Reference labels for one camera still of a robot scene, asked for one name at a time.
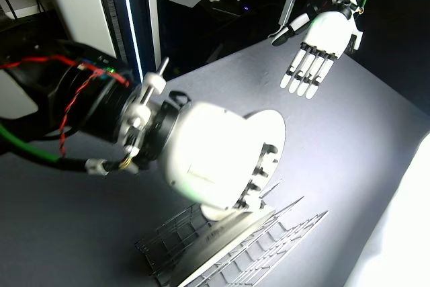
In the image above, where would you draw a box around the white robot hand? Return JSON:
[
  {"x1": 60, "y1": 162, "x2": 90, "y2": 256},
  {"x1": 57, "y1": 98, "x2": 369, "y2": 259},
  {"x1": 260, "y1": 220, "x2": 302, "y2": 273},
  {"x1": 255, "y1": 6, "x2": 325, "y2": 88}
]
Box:
[
  {"x1": 271, "y1": 9, "x2": 364, "y2": 99},
  {"x1": 160, "y1": 100, "x2": 280, "y2": 211}
]

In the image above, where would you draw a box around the white plate with leaf print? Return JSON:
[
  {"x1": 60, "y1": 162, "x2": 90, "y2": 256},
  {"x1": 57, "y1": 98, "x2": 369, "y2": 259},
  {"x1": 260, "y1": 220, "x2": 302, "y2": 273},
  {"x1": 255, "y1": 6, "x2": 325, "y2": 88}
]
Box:
[
  {"x1": 167, "y1": 209, "x2": 277, "y2": 287},
  {"x1": 200, "y1": 109, "x2": 286, "y2": 222}
]

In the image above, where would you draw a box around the silver usb adapter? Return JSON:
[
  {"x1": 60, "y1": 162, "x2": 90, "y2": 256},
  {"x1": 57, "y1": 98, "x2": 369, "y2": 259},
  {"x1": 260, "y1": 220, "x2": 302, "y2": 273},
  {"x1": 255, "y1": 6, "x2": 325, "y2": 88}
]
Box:
[{"x1": 278, "y1": 0, "x2": 298, "y2": 28}]

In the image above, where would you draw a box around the black device with blue light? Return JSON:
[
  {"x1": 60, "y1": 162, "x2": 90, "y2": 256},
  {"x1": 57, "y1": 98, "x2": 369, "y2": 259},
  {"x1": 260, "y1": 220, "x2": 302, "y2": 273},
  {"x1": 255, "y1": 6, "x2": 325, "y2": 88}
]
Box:
[{"x1": 201, "y1": 0, "x2": 256, "y2": 18}]

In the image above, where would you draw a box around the grey table cloth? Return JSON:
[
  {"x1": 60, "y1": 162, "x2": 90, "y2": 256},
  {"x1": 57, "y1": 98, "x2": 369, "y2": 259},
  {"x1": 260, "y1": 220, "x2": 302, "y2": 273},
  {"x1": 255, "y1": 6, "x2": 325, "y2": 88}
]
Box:
[{"x1": 0, "y1": 36, "x2": 430, "y2": 287}]

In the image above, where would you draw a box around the white and black column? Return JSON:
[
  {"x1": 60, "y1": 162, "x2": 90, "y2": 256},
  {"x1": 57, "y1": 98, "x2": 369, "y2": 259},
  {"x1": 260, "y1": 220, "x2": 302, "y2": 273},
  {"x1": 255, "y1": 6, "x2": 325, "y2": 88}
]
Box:
[{"x1": 42, "y1": 0, "x2": 164, "y2": 81}]

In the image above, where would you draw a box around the silver wire dish rack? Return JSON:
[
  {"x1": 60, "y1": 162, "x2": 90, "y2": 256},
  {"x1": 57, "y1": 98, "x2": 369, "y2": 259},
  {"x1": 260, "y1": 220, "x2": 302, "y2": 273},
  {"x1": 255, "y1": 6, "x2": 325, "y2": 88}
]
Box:
[{"x1": 134, "y1": 179, "x2": 329, "y2": 287}]

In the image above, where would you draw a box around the red and black twisted cable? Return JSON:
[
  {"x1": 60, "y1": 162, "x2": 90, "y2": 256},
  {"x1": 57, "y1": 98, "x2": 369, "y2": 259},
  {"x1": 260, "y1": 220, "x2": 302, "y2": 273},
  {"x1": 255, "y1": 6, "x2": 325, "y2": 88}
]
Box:
[{"x1": 0, "y1": 54, "x2": 132, "y2": 157}]

